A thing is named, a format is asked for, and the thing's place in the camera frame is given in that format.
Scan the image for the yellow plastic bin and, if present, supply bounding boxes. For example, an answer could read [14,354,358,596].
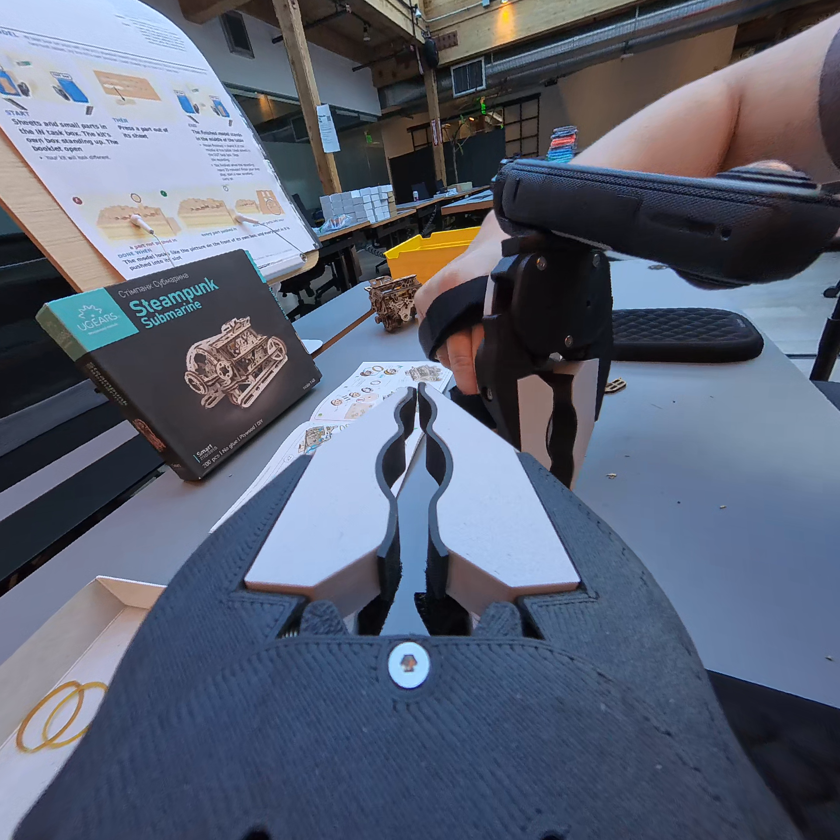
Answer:
[384,226,483,284]

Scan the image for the black product box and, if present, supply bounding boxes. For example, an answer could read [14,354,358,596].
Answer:
[36,249,322,483]

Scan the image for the wooden beam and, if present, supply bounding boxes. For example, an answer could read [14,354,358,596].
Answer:
[271,0,343,194]

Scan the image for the black office chair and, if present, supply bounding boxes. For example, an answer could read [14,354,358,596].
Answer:
[279,262,329,322]

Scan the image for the white instruction booklet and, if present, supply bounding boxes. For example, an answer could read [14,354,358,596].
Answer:
[210,361,454,532]

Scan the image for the assembled wooden mechanical model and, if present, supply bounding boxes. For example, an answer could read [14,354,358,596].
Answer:
[364,274,421,332]

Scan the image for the person's right hand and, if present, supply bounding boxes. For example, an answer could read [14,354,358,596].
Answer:
[412,210,509,396]

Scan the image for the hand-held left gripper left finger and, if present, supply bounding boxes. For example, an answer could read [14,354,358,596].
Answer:
[244,386,419,627]

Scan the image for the wooden work table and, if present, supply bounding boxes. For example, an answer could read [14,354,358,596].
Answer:
[314,213,398,277]
[395,185,493,217]

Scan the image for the large white instruction sheet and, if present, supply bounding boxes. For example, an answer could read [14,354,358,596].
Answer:
[0,0,320,280]

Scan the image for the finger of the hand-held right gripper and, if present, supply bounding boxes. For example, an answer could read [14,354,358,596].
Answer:
[515,366,567,476]
[556,357,601,491]

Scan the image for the grey wall vent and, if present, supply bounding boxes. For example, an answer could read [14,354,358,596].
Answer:
[450,56,487,99]

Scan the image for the white cardboard box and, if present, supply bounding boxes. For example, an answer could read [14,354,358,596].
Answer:
[0,576,168,840]

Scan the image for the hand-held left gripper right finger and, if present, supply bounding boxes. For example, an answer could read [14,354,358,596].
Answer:
[417,382,583,621]

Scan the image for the slim wooden post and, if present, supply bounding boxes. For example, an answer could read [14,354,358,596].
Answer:
[422,66,448,188]

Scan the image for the person's right forearm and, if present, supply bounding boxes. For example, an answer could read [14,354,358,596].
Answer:
[570,13,840,181]

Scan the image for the scattered yellow rubber bands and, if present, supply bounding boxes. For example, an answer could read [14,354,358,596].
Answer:
[16,680,109,753]

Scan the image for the grey desk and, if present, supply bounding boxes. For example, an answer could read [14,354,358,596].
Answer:
[0,259,840,710]

